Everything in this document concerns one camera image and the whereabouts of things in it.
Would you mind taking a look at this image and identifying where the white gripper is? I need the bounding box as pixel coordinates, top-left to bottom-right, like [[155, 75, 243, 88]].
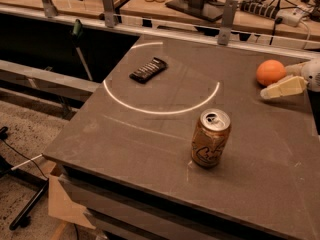
[[260, 59, 320, 99]]

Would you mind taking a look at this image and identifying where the orange fruit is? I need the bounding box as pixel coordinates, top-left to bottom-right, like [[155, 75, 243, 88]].
[[256, 60, 286, 86]]

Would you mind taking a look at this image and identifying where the orange soda can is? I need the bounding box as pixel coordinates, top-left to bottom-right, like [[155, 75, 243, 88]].
[[191, 108, 231, 168]]

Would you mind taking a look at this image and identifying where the black monitor stand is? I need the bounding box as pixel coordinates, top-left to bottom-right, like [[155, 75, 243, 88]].
[[165, 0, 223, 22]]

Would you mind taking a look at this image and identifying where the black snack bar wrapper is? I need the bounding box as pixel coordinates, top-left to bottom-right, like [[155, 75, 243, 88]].
[[129, 57, 168, 84]]

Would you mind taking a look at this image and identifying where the black stand leg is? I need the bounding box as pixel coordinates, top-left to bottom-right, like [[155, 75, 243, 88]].
[[0, 126, 49, 231]]

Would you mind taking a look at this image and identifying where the power strip with cables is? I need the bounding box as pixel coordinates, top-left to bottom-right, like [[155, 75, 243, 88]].
[[239, 0, 319, 27]]

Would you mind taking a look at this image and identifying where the metal bracket right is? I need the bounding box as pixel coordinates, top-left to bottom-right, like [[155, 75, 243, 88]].
[[217, 0, 238, 45]]

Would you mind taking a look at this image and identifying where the metal bracket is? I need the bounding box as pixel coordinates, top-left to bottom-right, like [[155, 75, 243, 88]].
[[41, 0, 58, 18], [217, 0, 238, 45], [102, 0, 117, 28]]

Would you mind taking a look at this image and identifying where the metal bracket middle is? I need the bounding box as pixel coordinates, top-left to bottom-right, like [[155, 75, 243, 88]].
[[102, 0, 117, 28]]

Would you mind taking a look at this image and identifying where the green handled tool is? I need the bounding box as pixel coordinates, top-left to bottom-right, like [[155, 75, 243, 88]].
[[71, 18, 94, 82]]

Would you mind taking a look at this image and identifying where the metal bracket left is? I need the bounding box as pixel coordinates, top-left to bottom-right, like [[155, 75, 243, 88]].
[[41, 0, 58, 18]]

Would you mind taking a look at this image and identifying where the metal rail frame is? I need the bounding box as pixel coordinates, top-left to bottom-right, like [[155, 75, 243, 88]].
[[0, 4, 320, 60]]

